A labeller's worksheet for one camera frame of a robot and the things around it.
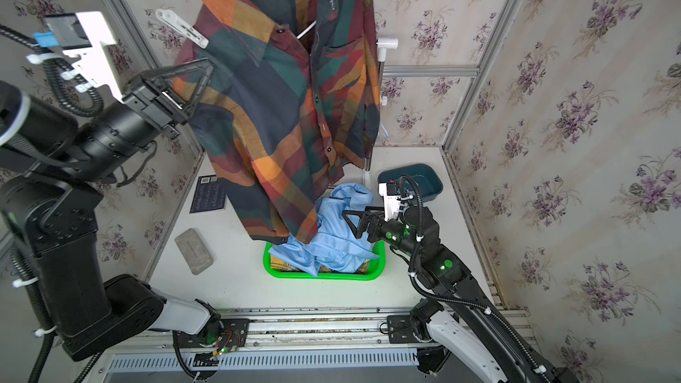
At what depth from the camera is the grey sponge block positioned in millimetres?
851

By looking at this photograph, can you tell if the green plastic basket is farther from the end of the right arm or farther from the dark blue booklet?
the dark blue booklet

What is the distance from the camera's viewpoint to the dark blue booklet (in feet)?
3.30
